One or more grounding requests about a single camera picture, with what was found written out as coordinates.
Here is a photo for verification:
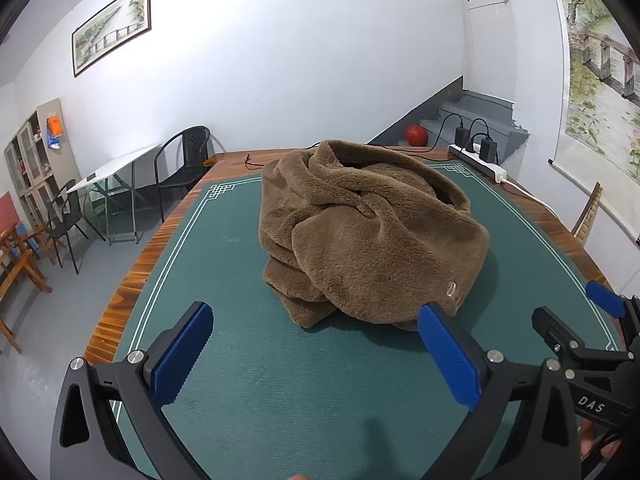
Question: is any beige glass-door cabinet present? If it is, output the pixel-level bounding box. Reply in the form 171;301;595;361
4;98;78;221

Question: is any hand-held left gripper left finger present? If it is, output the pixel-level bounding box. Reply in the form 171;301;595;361
50;301;216;480

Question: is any white power strip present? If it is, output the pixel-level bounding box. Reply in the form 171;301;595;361
447;144;508;184

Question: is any framed landscape painting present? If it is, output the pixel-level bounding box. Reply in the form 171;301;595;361
71;0;152;79

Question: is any black plastic chair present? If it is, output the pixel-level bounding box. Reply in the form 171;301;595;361
44;179;107;275

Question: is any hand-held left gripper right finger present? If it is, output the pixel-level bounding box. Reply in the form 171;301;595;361
418;302;584;480

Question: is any white door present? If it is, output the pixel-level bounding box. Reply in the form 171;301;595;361
457;0;519;103

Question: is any blue seat wooden chair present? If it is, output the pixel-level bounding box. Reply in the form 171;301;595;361
14;225;42;261

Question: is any hanging scroll painting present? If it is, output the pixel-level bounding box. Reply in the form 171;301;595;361
547;0;640;248

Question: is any white power cable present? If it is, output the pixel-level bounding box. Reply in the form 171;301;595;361
501;179;559;219

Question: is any black metal mesh chair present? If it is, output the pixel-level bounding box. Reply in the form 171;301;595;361
154;125;213;223

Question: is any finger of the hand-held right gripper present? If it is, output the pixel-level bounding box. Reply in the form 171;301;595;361
585;281;640;347
531;306;630;374

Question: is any white folding table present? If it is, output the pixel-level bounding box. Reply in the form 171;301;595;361
66;143;163;246

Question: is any light wooden chair backrest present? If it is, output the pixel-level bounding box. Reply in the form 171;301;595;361
571;182;602;247

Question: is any brown fleece garment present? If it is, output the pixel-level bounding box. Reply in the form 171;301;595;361
258;140;491;332

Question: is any red board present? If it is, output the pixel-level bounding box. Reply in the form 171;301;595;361
0;191;21;233

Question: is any green table mat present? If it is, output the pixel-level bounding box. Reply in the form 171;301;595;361
112;162;623;480

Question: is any person's right hand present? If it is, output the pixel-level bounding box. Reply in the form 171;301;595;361
579;417;626;462

